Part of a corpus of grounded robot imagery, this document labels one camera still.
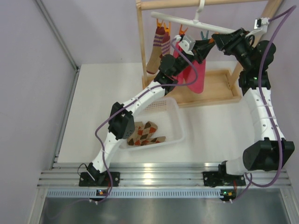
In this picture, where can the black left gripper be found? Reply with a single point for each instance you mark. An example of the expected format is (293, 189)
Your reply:
(201, 49)

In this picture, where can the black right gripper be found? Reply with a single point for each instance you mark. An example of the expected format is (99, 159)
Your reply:
(224, 42)

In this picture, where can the argyle beige orange sock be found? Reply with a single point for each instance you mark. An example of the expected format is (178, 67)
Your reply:
(143, 135)

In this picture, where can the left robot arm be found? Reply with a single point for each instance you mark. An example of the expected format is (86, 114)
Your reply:
(121, 123)

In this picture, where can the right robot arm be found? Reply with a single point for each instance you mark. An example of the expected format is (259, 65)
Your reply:
(270, 150)

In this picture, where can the teal clip inner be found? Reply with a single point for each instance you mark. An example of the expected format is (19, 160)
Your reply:
(204, 35)

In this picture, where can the white clip hanger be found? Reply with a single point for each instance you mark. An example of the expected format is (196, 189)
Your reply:
(187, 19)

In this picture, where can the wooden drying rack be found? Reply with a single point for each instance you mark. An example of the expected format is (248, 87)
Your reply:
(220, 85)

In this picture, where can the beige maroon striped sock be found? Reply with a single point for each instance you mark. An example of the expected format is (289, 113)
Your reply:
(154, 61)

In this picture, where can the white plastic basket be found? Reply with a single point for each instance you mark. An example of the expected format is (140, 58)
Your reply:
(165, 113)

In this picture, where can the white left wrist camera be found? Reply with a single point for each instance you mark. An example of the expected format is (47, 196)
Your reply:
(186, 43)

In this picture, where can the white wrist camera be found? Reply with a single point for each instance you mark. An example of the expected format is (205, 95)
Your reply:
(260, 26)
(186, 43)

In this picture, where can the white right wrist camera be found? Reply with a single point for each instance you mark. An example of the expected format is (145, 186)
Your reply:
(260, 26)

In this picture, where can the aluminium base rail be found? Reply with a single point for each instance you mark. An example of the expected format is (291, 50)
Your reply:
(153, 180)

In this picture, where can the aluminium frame post left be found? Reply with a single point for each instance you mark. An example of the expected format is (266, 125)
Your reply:
(46, 15)

